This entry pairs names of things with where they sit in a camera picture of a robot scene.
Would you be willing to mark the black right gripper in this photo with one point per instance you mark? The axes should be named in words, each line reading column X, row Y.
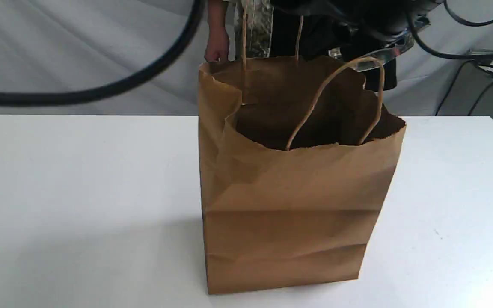
column 383, row 52

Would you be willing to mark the brown paper bag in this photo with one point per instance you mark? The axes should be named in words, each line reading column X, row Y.
column 296, row 159

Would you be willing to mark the white-sleeved forearm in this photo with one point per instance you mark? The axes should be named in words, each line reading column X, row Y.
column 216, row 14

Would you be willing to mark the person's hand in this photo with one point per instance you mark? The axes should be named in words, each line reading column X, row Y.
column 218, row 45

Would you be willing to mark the person's camouflage jacket torso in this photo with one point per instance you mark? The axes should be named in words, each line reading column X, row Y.
column 272, row 33

